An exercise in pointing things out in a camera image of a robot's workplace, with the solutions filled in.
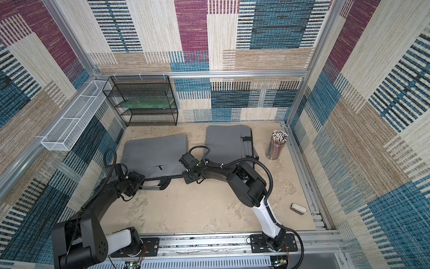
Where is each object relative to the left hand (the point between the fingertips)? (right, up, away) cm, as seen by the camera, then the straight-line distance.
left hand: (143, 178), depth 89 cm
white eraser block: (+78, -13, -9) cm, 79 cm away
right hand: (+25, -1, +6) cm, 26 cm away
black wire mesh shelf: (-19, +51, +11) cm, 56 cm away
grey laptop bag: (+45, +18, +17) cm, 51 cm away
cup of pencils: (+71, +17, +2) cm, 73 cm away
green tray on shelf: (0, +41, +7) cm, 42 cm away
